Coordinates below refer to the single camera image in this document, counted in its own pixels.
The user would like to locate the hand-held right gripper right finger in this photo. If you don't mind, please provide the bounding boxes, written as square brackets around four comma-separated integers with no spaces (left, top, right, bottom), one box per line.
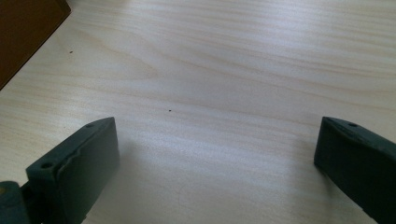
[313,116,396,224]

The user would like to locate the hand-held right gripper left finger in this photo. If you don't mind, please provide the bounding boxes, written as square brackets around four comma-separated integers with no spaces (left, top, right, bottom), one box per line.
[25,117,120,224]

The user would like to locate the dark brown wooden board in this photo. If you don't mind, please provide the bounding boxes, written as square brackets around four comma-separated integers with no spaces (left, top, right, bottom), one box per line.
[0,0,72,91]

